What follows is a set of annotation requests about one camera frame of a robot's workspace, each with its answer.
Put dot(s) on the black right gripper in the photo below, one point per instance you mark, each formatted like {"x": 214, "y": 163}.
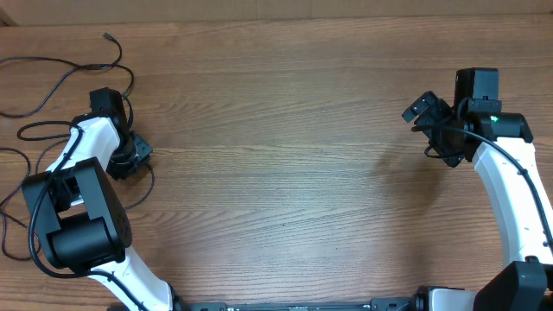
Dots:
{"x": 434, "y": 109}

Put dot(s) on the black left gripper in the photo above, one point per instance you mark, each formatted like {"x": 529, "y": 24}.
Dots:
{"x": 124, "y": 169}

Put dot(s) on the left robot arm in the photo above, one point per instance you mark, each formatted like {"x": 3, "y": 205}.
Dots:
{"x": 78, "y": 226}

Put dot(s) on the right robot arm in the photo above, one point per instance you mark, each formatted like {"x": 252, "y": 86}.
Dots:
{"x": 500, "y": 146}

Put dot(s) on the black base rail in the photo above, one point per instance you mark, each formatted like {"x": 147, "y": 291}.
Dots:
{"x": 375, "y": 304}

